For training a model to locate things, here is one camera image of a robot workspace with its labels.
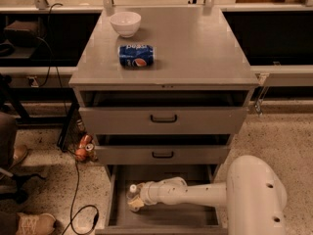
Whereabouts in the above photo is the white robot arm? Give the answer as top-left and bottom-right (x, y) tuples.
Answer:
(126, 156), (288, 235)

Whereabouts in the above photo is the orange fruit on floor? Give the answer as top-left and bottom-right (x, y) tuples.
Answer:
(75, 148), (88, 162)

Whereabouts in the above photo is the beige sneaker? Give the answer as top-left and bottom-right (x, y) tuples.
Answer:
(16, 212), (56, 235)

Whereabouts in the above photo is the brown shoe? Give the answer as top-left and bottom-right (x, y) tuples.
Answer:
(11, 145), (28, 167)

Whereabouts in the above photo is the blue pepsi can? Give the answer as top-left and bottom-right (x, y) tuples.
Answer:
(117, 44), (155, 67)

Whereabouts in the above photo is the top grey drawer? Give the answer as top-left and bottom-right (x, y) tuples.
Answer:
(79, 107), (247, 135)

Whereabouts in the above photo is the person leg in trousers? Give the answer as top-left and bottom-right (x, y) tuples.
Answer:
(0, 113), (18, 169)

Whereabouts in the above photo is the black cable on floor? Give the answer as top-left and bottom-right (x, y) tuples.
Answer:
(60, 160), (100, 235)

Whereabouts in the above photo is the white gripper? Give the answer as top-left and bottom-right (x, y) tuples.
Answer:
(127, 181), (157, 212)

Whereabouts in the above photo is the clear plastic water bottle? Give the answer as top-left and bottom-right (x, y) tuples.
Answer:
(126, 183), (142, 202)

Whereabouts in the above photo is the bottom grey open drawer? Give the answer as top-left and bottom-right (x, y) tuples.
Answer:
(96, 164), (228, 235)

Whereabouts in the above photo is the red soda can on floor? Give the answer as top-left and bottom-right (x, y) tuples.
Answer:
(78, 134), (93, 149)

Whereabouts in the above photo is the grey metal drawer cabinet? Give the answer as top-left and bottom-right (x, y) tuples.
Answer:
(68, 5), (260, 235)

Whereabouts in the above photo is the white ceramic bowl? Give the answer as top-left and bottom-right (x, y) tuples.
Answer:
(110, 12), (141, 37)

